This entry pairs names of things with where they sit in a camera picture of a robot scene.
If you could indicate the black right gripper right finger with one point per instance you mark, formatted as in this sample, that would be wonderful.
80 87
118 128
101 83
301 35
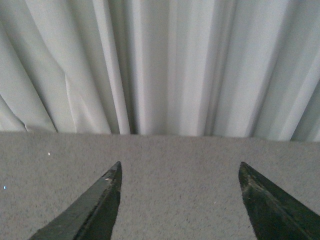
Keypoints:
273 213

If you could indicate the pale grey curtain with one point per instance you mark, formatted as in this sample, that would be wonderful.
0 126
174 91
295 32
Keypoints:
231 68

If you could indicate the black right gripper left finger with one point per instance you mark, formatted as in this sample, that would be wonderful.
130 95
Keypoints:
92 216

